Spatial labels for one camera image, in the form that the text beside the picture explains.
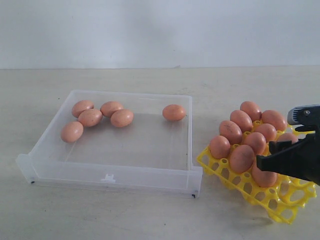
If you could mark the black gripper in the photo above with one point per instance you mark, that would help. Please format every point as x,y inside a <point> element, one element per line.
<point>299,160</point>

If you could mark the brown egg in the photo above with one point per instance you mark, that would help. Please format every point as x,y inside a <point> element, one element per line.
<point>219,147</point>
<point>242,119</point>
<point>274,118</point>
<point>72,131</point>
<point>81,106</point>
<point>231,131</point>
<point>241,159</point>
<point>288,136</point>
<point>174,112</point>
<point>252,109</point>
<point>256,141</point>
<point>110,107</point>
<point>263,179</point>
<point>267,130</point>
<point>122,118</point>

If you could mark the yellow plastic egg tray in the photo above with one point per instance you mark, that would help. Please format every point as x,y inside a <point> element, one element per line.
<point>281,200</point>

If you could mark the clear plastic drawer bin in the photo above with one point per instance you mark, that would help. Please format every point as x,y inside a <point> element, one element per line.
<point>151,154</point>

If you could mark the brown egg second row left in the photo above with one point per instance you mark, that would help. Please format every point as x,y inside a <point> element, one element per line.
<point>90,117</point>

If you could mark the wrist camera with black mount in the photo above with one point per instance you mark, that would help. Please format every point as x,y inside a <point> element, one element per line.
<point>307,116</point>

